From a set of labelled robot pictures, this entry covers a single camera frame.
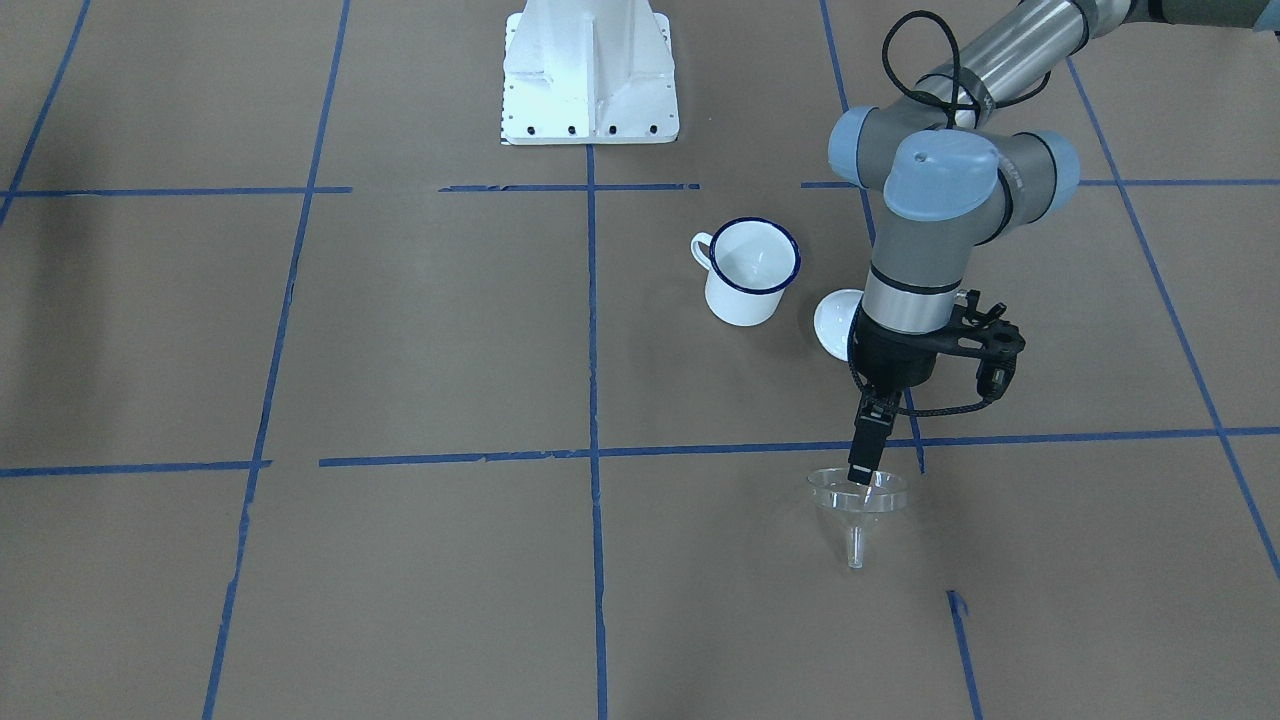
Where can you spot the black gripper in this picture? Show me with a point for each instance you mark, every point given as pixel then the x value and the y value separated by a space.
pixel 893 362

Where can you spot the clear plastic funnel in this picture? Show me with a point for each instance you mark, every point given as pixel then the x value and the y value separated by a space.
pixel 857 505

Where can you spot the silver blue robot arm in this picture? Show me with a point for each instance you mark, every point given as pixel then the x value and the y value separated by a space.
pixel 951 187

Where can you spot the white enamel mug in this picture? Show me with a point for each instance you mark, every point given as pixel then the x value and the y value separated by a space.
pixel 750 261

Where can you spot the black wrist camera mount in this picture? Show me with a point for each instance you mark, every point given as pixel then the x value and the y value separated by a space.
pixel 986 336

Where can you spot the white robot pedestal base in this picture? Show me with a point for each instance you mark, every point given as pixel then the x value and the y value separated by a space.
pixel 580 72

